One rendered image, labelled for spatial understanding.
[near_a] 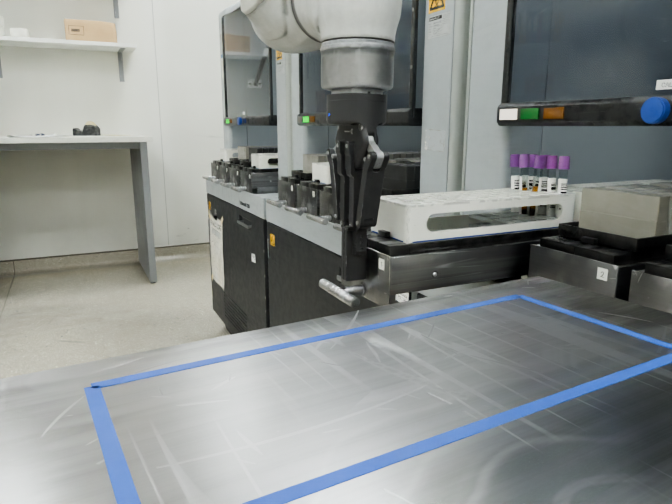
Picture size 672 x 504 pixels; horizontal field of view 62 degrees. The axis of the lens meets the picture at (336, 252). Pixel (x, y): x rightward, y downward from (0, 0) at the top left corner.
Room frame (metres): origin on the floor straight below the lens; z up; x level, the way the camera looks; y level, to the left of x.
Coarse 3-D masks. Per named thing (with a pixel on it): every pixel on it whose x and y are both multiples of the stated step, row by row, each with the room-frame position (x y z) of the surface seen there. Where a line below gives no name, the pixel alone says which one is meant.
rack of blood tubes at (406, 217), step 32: (448, 192) 0.83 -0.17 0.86; (480, 192) 0.83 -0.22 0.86; (512, 192) 0.84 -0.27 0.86; (544, 192) 0.84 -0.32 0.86; (384, 224) 0.74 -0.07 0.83; (416, 224) 0.70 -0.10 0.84; (448, 224) 0.84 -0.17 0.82; (480, 224) 0.85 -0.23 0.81; (512, 224) 0.77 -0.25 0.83; (544, 224) 0.79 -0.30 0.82
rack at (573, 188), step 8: (568, 184) 0.95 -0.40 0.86; (576, 184) 0.95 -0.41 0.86; (584, 184) 0.95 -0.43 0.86; (592, 184) 0.96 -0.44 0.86; (600, 184) 0.95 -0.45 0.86; (608, 184) 0.95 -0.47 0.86; (616, 184) 0.96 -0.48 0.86; (624, 184) 0.95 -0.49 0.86; (648, 184) 0.95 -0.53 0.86; (576, 192) 0.84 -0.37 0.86; (576, 200) 0.84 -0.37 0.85; (576, 208) 0.84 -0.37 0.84; (576, 216) 0.84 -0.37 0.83
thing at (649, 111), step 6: (648, 102) 0.66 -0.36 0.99; (654, 102) 0.65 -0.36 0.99; (660, 102) 0.64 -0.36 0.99; (666, 102) 0.64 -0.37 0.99; (642, 108) 0.66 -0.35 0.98; (648, 108) 0.66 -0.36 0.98; (654, 108) 0.65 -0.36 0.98; (660, 108) 0.64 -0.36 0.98; (666, 108) 0.64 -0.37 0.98; (642, 114) 0.66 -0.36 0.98; (648, 114) 0.66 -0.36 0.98; (654, 114) 0.65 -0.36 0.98; (660, 114) 0.64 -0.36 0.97; (666, 114) 0.64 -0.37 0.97; (648, 120) 0.65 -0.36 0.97; (654, 120) 0.65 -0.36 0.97; (660, 120) 0.64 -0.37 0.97
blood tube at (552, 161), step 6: (552, 156) 0.84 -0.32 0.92; (552, 162) 0.83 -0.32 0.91; (546, 168) 0.84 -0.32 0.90; (552, 168) 0.83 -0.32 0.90; (552, 174) 0.84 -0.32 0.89; (552, 180) 0.83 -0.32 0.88; (552, 186) 0.83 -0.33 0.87; (552, 204) 0.83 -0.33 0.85; (546, 210) 0.84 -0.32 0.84; (552, 210) 0.83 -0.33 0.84; (552, 216) 0.83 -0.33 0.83
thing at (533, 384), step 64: (320, 320) 0.39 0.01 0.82; (384, 320) 0.39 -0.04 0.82; (448, 320) 0.39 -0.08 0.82; (512, 320) 0.39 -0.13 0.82; (576, 320) 0.39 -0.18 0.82; (640, 320) 0.39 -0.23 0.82; (0, 384) 0.29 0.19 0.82; (64, 384) 0.29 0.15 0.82; (128, 384) 0.29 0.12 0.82; (192, 384) 0.29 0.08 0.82; (256, 384) 0.29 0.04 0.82; (320, 384) 0.29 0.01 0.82; (384, 384) 0.29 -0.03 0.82; (448, 384) 0.29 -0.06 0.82; (512, 384) 0.29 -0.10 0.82; (576, 384) 0.29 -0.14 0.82; (640, 384) 0.29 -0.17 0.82; (0, 448) 0.23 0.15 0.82; (64, 448) 0.23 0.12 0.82; (128, 448) 0.23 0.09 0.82; (192, 448) 0.23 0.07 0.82; (256, 448) 0.23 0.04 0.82; (320, 448) 0.23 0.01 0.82; (384, 448) 0.23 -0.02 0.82; (448, 448) 0.23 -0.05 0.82; (512, 448) 0.23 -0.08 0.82; (576, 448) 0.23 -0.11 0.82; (640, 448) 0.23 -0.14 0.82
